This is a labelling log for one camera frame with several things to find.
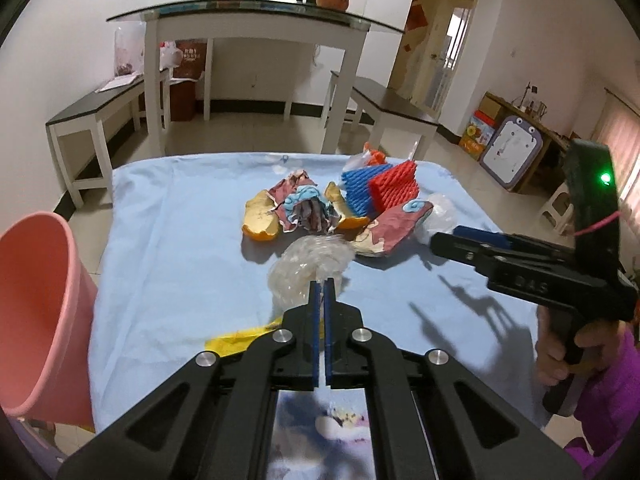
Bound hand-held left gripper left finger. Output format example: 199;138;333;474
57;280;321;480

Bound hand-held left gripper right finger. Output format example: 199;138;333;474
325;280;583;480

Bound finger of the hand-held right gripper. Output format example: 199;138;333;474
430;232;501;281
452;226;576;256

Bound yellow plastic wrapper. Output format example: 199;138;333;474
205;317;286;357

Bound red foam fruit net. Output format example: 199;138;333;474
367;160;420;217

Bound orange peel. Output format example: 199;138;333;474
324;181;372;233
242;190;281;243

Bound pink plastic bucket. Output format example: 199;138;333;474
0;211;98;428

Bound person's right hand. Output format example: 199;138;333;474
536;305;626;387

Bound round clear plastic bag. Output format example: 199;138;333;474
415;192;458;246

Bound flat printed paper wrapper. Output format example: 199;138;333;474
352;199;435;258

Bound white plastic stool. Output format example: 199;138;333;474
537;180;576;236

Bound children's drawing board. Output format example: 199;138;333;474
479;115;545;192

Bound colourful cardboard box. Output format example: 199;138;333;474
459;110;497;161

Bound wooden side desk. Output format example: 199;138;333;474
482;91;582;196

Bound blue foam fruit net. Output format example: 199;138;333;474
341;162;393;218

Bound clear bag with orange print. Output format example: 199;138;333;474
345;142;389;171

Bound crumpled printed paper wrapper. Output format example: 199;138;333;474
270;170;342;235

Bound white bench with dark seat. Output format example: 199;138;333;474
321;70;441;161
46;72;173;209

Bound light blue printed cloth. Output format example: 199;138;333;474
89;152;556;480

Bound pink curtain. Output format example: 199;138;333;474
592;89;640;201

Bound dark red carton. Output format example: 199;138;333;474
167;40;207;122

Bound lilac plastic stool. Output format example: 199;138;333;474
10;416;68;463

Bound white glass-top dining table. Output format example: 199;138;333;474
106;0;406;157

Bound white and red plastic bag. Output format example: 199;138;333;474
159;40;184;71

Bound white paper sheets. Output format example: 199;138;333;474
95;74;143;93

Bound tall clear plastic bag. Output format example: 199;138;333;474
114;22;147;77

